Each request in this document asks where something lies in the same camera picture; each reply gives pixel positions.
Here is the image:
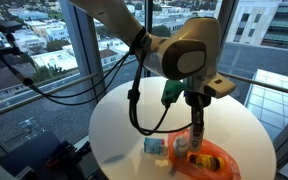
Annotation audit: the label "white capped bottle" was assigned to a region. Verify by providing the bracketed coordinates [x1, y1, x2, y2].
[172, 134, 189, 159]

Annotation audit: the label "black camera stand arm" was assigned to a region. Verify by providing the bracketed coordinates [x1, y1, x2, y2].
[0, 32, 22, 58]

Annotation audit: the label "yellow bottle black cap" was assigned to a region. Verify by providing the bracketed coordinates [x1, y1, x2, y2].
[187, 153, 226, 173]

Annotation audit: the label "small blue box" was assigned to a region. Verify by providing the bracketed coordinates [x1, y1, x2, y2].
[143, 136, 168, 156]

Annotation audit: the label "black external camera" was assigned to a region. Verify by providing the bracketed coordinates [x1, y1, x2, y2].
[0, 20, 23, 34]

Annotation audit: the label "grey horizontal window rail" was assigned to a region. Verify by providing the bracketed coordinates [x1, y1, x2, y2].
[0, 71, 100, 122]
[219, 70, 288, 98]

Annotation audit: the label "orange plastic bag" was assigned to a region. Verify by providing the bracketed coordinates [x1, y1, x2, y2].
[167, 129, 242, 180]

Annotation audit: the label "black equipment orange accents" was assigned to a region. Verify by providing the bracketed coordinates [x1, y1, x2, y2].
[33, 141, 95, 180]

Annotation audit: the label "thin black cable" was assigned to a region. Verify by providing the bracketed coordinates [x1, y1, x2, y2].
[0, 23, 135, 107]

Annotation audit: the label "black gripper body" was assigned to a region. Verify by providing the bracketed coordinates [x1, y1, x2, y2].
[183, 90, 212, 109]

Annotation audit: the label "dark blue seat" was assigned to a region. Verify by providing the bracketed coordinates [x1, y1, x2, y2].
[0, 130, 65, 178]

